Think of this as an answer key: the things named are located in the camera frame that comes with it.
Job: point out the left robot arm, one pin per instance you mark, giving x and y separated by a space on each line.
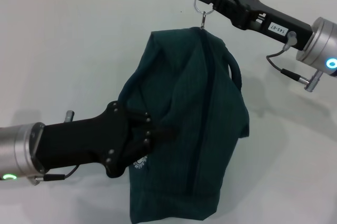
15 150

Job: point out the dark teal insulated lunch bag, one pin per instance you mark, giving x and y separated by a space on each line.
197 116

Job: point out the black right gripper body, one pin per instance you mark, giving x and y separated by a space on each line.
284 26

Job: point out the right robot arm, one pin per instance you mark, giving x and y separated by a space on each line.
321 47

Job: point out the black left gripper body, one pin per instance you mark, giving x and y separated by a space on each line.
79 142

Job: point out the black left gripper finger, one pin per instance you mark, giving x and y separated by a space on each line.
155 133
140 150

